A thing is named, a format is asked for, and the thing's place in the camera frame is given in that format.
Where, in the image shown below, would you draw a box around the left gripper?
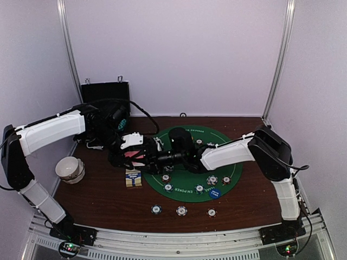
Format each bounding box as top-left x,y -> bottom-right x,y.
91,124 -> 134,170

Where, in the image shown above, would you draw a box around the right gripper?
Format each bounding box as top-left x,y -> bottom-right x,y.
131,143 -> 187,174

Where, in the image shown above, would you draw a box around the red-backed card deck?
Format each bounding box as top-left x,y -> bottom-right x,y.
124,151 -> 145,167

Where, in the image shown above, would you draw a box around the green chip mat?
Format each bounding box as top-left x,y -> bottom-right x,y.
194,184 -> 204,194
163,183 -> 174,192

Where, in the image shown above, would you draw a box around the green chip stack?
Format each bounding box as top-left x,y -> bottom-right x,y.
151,205 -> 162,215

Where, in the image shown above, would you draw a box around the blue white chip stack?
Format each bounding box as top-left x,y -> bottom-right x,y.
176,206 -> 188,216

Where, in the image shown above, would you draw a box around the blue small blind button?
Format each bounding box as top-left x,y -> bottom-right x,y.
209,188 -> 222,199

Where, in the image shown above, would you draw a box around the red black chip stack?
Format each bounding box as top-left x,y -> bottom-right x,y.
206,208 -> 217,218

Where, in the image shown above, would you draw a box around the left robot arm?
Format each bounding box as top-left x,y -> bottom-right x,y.
1,98 -> 161,241

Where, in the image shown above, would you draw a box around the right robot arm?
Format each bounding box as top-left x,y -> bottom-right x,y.
143,125 -> 309,239

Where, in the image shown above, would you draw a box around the teal chips in case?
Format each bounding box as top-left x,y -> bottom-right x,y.
118,119 -> 127,131

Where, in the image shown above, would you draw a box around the gold card box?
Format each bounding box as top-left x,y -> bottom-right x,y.
125,169 -> 142,188

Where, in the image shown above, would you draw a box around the scalloped white bowl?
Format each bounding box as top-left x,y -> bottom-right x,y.
60,158 -> 85,185

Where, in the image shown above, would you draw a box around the round green poker mat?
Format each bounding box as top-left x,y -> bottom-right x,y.
139,125 -> 243,203

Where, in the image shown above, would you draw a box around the white ceramic bowl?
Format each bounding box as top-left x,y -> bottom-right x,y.
55,157 -> 79,177

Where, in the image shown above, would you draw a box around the black poker case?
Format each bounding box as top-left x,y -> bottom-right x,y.
81,82 -> 131,149

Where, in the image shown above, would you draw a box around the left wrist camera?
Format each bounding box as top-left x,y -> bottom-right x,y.
120,132 -> 144,150

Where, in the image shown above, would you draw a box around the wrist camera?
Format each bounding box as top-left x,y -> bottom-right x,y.
169,127 -> 195,152
120,132 -> 144,150

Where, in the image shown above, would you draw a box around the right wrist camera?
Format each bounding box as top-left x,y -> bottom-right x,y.
169,127 -> 195,152

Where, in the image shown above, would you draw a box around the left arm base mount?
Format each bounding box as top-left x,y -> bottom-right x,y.
49,225 -> 98,246

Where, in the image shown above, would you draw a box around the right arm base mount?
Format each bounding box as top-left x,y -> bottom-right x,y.
259,224 -> 306,245

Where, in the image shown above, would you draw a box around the aluminium front rail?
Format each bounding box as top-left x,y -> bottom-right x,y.
19,213 -> 338,259

